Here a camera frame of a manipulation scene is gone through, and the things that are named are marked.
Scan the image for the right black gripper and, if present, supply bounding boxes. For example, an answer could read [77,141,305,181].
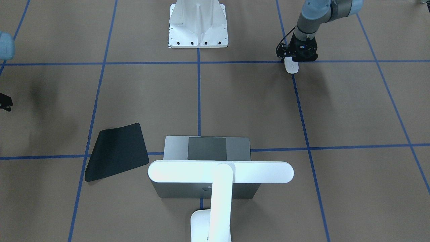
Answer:
[0,93,13,112]

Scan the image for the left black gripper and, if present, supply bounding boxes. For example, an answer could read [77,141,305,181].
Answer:
[277,34,318,62]

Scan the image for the white computer mouse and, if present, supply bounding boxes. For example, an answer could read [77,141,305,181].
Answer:
[284,57,299,75]

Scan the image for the dark mouse pad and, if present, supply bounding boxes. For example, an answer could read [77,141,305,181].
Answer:
[84,123,149,182]

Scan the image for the grey laptop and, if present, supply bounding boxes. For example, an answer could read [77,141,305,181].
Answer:
[147,136,251,199]

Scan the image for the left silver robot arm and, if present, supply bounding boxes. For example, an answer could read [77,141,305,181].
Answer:
[275,0,364,62]

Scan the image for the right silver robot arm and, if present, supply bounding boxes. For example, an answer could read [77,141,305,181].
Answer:
[0,32,15,112]

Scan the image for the white desk lamp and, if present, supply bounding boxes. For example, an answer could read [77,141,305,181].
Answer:
[148,160,295,242]

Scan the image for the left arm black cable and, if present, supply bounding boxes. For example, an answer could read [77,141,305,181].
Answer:
[275,27,296,56]

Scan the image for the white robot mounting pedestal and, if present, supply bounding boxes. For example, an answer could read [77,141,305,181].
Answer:
[168,0,229,48]

